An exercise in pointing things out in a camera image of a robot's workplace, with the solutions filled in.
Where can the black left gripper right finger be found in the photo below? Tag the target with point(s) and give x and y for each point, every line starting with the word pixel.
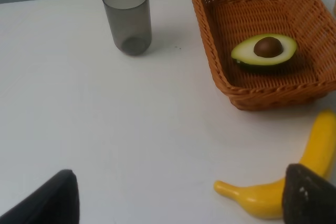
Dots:
pixel 307 197

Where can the yellow banana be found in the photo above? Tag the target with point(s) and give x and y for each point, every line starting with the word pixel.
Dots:
pixel 263 201

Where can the brown wicker basket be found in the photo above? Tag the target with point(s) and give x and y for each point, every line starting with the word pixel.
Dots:
pixel 309 74

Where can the grey translucent plastic cup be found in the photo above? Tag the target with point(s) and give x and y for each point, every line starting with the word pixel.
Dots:
pixel 130 25

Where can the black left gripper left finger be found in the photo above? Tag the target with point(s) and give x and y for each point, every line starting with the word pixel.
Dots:
pixel 56 201

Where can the halved avocado with pit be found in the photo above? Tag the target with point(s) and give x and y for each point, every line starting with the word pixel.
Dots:
pixel 264 51

